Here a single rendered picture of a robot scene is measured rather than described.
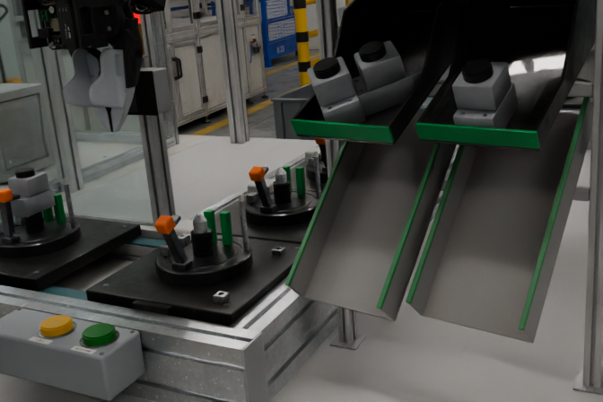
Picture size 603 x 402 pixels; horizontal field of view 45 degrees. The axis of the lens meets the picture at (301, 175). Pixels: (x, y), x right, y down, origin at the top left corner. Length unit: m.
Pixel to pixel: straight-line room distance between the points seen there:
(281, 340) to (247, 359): 0.09
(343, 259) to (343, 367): 0.17
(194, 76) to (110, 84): 6.10
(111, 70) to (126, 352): 0.35
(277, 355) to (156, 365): 0.15
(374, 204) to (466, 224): 0.12
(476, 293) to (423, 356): 0.22
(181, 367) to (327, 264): 0.22
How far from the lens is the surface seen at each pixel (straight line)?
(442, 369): 1.00
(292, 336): 0.98
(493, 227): 0.86
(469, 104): 0.76
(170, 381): 0.96
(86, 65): 0.82
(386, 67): 0.81
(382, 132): 0.78
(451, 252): 0.87
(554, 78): 0.84
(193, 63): 6.88
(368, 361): 1.02
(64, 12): 0.75
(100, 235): 1.27
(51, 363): 0.97
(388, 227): 0.89
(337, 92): 0.82
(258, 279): 1.01
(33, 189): 1.25
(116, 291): 1.04
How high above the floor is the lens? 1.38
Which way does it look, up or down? 16 degrees down
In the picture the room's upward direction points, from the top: 5 degrees counter-clockwise
